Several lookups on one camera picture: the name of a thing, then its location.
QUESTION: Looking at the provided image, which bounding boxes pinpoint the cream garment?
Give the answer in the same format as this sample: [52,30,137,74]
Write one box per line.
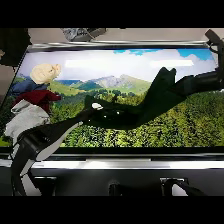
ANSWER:
[29,62,63,85]

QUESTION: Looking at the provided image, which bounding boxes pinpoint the blue garment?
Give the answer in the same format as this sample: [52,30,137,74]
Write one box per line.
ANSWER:
[10,78,51,98]

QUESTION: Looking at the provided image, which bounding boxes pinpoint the dark red garment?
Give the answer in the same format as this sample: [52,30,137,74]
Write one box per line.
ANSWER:
[12,88,63,114]

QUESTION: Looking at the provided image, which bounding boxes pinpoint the grey garment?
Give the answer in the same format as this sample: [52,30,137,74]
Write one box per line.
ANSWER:
[3,99,52,145]

